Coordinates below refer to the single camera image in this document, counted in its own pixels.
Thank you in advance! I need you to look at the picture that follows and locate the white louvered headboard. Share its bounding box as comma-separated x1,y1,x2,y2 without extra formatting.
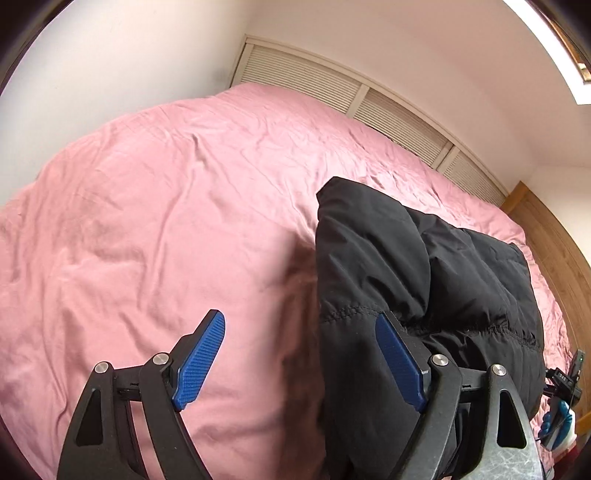
229,34,509,206

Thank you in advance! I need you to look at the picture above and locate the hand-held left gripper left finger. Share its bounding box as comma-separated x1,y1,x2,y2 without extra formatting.
56,309,226,480

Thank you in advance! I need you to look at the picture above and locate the pink bed duvet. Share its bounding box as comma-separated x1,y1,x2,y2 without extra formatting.
0,83,578,480

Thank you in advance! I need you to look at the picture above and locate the person's right hand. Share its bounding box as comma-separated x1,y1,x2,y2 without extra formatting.
539,399,576,449

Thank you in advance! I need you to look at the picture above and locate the black puffer coat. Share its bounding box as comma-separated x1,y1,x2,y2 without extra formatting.
315,176,546,480

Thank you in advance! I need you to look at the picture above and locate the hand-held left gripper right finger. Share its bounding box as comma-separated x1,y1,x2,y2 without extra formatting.
374,311,546,480

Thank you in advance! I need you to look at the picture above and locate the wooden bed side board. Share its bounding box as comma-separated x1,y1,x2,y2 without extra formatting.
501,181,591,384

